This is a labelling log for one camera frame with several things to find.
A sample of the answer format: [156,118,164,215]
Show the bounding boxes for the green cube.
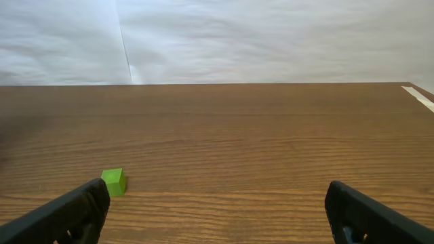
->
[100,167,127,198]

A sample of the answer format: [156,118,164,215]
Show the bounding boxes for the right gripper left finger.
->
[0,178,111,244]

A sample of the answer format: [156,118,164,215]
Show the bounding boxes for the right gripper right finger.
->
[324,180,434,244]

